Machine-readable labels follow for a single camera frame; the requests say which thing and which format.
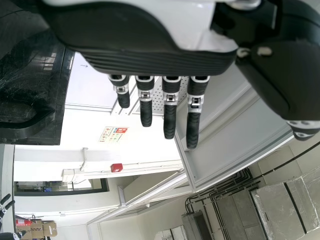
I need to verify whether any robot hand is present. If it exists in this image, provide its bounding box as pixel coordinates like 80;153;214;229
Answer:
41;0;320;150
0;193;15;227

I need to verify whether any white conduit pipe elbow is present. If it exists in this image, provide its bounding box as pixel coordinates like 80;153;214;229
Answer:
79;147;90;173

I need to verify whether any brown cardboard box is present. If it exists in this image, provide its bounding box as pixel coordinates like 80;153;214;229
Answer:
42;220;58;237
29;222;45;239

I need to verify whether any dark framed window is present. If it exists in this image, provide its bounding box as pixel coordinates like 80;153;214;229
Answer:
13;177;110;197

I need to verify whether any red fire alarm box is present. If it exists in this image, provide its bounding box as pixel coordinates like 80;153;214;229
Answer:
110;162;124;173

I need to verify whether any grey metal box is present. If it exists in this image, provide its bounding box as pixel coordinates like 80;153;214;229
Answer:
181;210;214;240

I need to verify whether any plastic wrapped grey cabinet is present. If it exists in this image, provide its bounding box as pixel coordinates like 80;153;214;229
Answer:
249;169;320;236

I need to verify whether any white wall junction box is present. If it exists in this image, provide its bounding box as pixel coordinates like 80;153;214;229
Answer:
61;168;84;184

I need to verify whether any wall safety poster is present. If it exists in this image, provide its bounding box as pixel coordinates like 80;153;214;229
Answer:
98;126;129;144

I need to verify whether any black cable bundle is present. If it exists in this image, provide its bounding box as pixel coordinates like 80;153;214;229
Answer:
184;167;262;240

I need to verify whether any thin black cable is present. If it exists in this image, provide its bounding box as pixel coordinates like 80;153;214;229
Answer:
249;142;320;180

